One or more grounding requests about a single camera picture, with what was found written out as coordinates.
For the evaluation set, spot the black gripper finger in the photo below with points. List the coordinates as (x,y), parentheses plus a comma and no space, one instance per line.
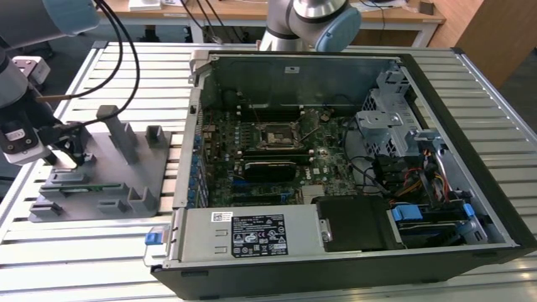
(50,157)
(82,144)

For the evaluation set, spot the silver CPU green board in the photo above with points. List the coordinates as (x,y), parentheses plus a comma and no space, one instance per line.
(64,158)

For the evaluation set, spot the thin metal locking lever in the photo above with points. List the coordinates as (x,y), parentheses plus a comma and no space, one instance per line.
(257,116)
(313,130)

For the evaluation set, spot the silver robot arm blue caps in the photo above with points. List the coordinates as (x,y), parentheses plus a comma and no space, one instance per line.
(12,85)

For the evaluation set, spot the CPU socket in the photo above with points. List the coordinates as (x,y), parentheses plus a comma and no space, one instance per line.
(275,138)

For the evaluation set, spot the grey parts rack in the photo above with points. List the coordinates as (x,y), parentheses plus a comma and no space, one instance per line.
(109,179)

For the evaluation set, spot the green RAM stick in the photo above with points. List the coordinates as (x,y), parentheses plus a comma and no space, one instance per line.
(96,188)

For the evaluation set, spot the blue case latch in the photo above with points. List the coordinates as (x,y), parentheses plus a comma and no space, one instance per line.
(153,238)

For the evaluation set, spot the black chair base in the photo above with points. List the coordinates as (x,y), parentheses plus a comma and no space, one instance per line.
(148,35)

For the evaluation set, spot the silver power supply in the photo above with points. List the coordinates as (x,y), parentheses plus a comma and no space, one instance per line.
(197,232)

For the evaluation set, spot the black expansion slot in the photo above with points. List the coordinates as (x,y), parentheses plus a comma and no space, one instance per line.
(255,199)

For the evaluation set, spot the black expansion card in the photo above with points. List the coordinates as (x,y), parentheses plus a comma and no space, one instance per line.
(267,172)

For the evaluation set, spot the small white box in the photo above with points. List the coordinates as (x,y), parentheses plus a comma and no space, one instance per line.
(173,2)

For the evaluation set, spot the small white sticker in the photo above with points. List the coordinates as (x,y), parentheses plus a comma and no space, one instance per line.
(291,69)

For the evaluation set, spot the silver chipset heatsink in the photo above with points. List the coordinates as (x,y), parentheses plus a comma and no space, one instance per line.
(313,193)

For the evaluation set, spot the round coin battery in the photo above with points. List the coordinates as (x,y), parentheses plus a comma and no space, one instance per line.
(325,117)

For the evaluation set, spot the green motherboard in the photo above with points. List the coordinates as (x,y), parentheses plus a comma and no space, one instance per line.
(330,157)

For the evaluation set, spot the black open PC case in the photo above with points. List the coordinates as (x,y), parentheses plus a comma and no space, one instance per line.
(293,280)

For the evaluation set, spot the silver drive cage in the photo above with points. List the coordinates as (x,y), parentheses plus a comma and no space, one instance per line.
(377,121)

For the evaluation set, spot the blue disk carrier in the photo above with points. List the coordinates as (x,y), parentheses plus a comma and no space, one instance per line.
(405,213)

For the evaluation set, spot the small dark box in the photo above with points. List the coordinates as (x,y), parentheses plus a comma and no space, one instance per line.
(426,7)

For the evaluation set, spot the small blue clip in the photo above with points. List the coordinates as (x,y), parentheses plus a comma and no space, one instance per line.
(467,210)

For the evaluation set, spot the wooden cabinet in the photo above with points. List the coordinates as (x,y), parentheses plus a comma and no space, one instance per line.
(490,37)

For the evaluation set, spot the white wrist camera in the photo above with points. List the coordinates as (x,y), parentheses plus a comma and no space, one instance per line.
(25,151)

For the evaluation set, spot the silver camera bracket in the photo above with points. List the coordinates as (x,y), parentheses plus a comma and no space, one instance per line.
(34,70)

